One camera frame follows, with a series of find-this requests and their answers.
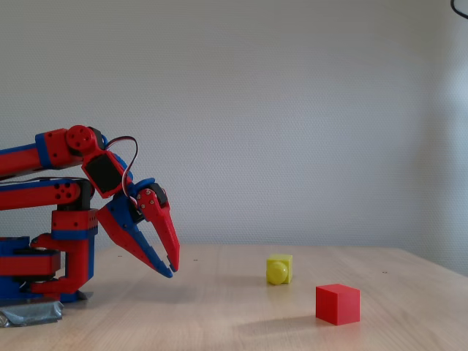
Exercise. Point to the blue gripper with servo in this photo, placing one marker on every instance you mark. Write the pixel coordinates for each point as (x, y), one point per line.
(118, 216)

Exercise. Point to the red cube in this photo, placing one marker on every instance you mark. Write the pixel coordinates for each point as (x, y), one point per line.
(338, 305)

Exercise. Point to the red and blue robot base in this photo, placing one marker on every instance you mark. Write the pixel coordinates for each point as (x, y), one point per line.
(22, 265)

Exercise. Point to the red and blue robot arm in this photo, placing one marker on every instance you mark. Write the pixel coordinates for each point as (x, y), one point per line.
(22, 155)

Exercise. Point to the yellow cube with ball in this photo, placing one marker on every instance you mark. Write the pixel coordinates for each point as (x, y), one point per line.
(278, 272)

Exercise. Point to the flat gray duct tape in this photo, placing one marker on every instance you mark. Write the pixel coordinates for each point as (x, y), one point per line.
(86, 295)

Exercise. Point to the crumpled gray duct tape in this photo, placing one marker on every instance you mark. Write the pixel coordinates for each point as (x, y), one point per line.
(33, 311)

